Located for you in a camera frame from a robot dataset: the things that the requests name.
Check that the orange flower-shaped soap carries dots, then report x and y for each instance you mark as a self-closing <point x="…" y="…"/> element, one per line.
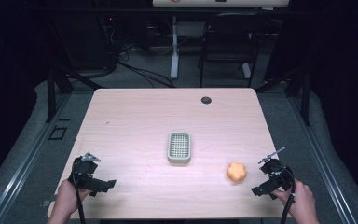
<point x="236" y="172"/>

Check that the dark equipment rack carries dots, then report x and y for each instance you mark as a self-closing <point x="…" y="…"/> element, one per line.
<point x="110" y="34"/>

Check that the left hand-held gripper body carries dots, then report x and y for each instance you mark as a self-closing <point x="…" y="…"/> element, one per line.
<point x="83" y="172"/>

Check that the small grey tape piece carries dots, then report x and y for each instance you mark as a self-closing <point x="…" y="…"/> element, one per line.
<point x="45" y="203"/>

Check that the black folding chair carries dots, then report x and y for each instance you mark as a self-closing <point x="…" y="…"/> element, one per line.
<point x="230" y="46"/>

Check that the white desk leg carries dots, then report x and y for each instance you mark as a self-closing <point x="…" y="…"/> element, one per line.
<point x="174" y="53"/>
<point x="246" y="71"/>

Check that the grey-green soap dish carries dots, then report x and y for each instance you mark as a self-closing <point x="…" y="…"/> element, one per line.
<point x="179" y="147"/>

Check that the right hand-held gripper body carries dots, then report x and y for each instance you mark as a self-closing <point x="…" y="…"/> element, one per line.
<point x="278" y="174"/>

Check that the black metal stand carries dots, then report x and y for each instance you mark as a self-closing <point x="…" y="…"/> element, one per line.
<point x="306" y="99"/>
<point x="51" y="93"/>

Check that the dark round table grommet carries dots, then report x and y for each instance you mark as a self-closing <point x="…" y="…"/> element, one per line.
<point x="206" y="100"/>

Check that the person's left hand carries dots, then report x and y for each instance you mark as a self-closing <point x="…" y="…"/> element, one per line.
<point x="66" y="196"/>

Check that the metal floor rail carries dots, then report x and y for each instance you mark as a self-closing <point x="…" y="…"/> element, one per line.
<point x="326" y="172"/>
<point x="15" y="172"/>

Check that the person's right hand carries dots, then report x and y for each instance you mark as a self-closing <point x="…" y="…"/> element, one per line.
<point x="303" y="199"/>

